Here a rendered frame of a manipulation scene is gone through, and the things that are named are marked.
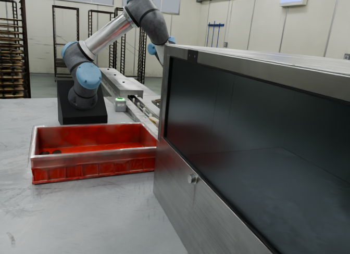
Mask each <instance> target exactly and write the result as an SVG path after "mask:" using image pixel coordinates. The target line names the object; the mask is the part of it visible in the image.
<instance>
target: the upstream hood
mask: <svg viewBox="0 0 350 254"><path fill-rule="evenodd" d="M99 69H100V71H101V75H102V78H103V79H104V80H105V81H106V82H107V83H108V84H109V85H110V87H111V88H112V89H113V90H114V91H115V92H116V93H117V94H118V96H119V97H128V95H137V97H140V98H142V99H143V93H144V90H143V89H141V88H140V87H139V86H137V85H136V84H134V83H133V82H132V81H130V80H129V79H128V78H126V77H125V76H124V75H122V74H121V73H120V72H118V71H117V70H116V69H114V68H99Z"/></svg>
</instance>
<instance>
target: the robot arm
mask: <svg viewBox="0 0 350 254"><path fill-rule="evenodd" d="M139 27H142V29H143V30H144V31H145V33H146V34H147V35H148V37H149V38H150V40H151V43H149V44H148V47H147V50H148V53H149V54H151V55H155V56H156V58H157V59H158V61H159V63H160V64H161V66H162V67H163V62H164V48H165V44H176V41H175V37H174V36H169V34H168V29H167V25H166V22H165V19H164V17H163V15H162V13H161V12H160V10H159V9H158V7H157V6H156V4H155V3H154V1H153V0H127V5H126V6H124V8H123V12H122V13H121V14H120V15H118V16H117V17H116V18H115V19H113V20H112V21H111V22H109V23H108V24H106V25H105V26H104V27H102V28H101V29H100V30H98V31H97V32H96V33H94V34H93V35H92V36H90V37H89V38H88V39H87V40H85V41H72V42H69V43H67V44H66V45H65V46H64V47H63V48H62V50H61V56H62V58H63V61H64V63H65V64H66V66H67V68H68V70H69V72H70V74H71V76H72V77H73V79H74V86H73V87H72V88H71V89H70V91H69V93H68V100H69V102H70V104H71V105H72V106H73V107H75V108H77V109H80V110H89V109H92V108H93V107H94V106H95V105H96V103H97V89H98V86H99V84H100V82H101V76H102V75H101V71H100V69H99V68H98V67H97V66H96V65H93V63H92V62H93V61H94V60H95V59H96V55H97V54H98V53H100V52H101V51H102V50H104V49H105V48H106V47H108V46H109V45H110V44H112V43H113V42H114V41H116V40H117V39H118V38H120V37H122V36H123V35H124V34H126V33H127V32H128V31H130V30H131V29H132V28H139Z"/></svg>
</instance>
